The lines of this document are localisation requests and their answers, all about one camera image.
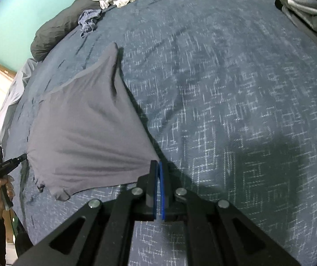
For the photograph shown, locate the grey shirt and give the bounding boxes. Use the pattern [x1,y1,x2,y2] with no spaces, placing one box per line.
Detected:
[27,42,161,201]

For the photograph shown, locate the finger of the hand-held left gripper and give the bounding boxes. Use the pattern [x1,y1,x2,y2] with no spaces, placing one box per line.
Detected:
[9,153,27,166]

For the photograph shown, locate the blue patterned bed sheet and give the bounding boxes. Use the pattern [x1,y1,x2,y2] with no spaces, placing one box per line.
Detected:
[0,0,317,266]

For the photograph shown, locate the dark grey rolled duvet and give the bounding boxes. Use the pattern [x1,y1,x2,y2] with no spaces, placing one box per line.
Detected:
[30,0,175,61]

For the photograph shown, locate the light grey sheet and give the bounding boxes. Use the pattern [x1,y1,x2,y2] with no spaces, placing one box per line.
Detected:
[0,58,37,145]

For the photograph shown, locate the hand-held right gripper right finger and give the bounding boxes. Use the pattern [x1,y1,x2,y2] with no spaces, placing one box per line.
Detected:
[159,161,301,266]

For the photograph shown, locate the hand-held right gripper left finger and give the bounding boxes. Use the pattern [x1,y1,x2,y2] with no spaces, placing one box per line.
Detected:
[14,160,159,266]

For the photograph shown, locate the small blue crumpled cloth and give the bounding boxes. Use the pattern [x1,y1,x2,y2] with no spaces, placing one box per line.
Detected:
[78,8,102,37]

